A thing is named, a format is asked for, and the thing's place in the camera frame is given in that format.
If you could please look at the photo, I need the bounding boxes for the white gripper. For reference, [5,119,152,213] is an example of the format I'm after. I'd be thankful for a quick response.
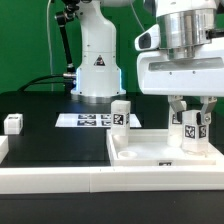
[137,50,224,125]

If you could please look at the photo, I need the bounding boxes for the white square tabletop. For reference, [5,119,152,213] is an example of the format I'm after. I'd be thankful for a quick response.
[106,129,224,166]

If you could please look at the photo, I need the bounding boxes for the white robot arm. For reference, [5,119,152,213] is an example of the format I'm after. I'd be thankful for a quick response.
[65,0,224,125]

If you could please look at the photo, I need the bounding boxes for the white tag marker sheet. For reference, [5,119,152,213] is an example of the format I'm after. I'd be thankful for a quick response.
[55,113,141,128]

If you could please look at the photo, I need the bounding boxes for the white left fence piece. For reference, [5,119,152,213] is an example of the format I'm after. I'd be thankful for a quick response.
[0,136,9,163]

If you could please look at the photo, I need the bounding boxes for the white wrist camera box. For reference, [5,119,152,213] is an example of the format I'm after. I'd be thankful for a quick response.
[134,24,160,51]

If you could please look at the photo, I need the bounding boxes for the black base cables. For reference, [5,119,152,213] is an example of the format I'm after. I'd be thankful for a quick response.
[17,73,76,93]

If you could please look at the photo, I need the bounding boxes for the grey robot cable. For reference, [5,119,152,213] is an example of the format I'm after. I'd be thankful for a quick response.
[46,0,55,92]

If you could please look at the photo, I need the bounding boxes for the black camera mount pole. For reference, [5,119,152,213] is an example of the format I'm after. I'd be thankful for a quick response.
[55,0,80,78]

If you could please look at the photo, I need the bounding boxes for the white front fence wall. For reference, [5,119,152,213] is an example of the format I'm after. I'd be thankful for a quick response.
[0,166,224,194]

